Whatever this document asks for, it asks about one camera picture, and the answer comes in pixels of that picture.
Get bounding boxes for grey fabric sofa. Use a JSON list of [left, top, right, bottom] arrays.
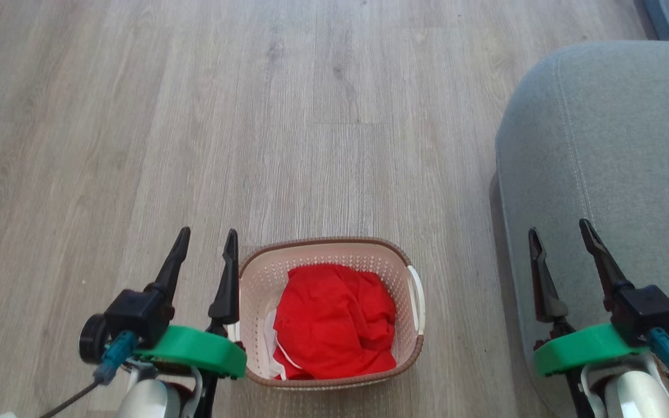
[[495, 39, 669, 418]]

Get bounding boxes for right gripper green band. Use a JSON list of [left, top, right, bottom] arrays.
[[528, 218, 669, 377]]

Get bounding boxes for beige perforated laundry basket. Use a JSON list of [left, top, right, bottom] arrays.
[[228, 236, 426, 390]]

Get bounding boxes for red shorts white trim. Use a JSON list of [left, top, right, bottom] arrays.
[[264, 264, 398, 381]]

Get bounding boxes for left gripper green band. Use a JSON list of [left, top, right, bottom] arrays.
[[78, 226, 248, 380]]

